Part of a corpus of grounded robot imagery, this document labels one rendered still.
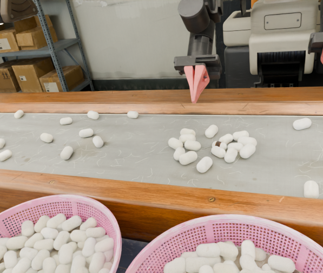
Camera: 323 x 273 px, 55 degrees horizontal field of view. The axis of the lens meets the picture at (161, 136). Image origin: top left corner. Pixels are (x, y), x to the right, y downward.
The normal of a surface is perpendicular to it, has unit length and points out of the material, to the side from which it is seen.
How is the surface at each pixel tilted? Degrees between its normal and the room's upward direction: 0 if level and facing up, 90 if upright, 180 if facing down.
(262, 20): 98
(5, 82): 90
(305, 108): 45
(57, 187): 0
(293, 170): 0
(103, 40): 90
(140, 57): 90
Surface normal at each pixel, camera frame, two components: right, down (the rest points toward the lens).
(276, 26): -0.33, 0.63
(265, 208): -0.15, -0.86
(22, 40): -0.47, 0.35
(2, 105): -0.33, -0.24
